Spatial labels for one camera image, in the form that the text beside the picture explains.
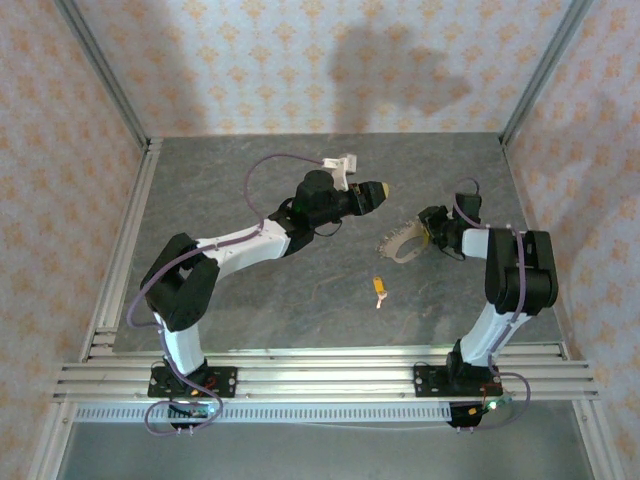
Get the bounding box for aluminium frame leg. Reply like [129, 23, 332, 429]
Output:
[572, 399, 619, 480]
[27, 399, 77, 480]

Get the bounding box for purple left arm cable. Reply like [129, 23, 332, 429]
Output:
[127, 152, 327, 436]

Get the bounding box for aluminium corner post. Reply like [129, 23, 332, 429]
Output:
[53, 0, 152, 151]
[498, 0, 596, 147]

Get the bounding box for aluminium side rail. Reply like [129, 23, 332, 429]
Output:
[79, 139, 164, 361]

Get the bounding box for small LED circuit board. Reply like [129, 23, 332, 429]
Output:
[167, 399, 217, 419]
[464, 397, 514, 417]

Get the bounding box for slotted grey cable tray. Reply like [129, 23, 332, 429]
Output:
[74, 403, 454, 424]

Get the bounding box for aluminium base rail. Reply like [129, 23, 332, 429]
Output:
[52, 349, 601, 402]

